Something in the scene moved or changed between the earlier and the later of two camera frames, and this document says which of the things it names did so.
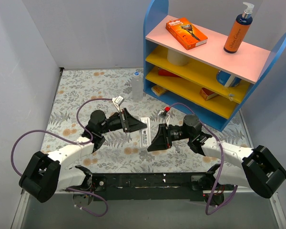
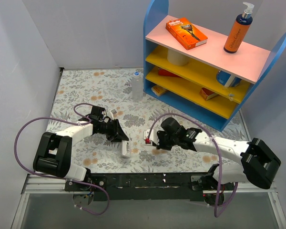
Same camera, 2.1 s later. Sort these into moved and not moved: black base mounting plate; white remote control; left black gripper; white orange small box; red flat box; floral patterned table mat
Moved: white remote control; left black gripper
Not moved: black base mounting plate; red flat box; floral patterned table mat; white orange small box
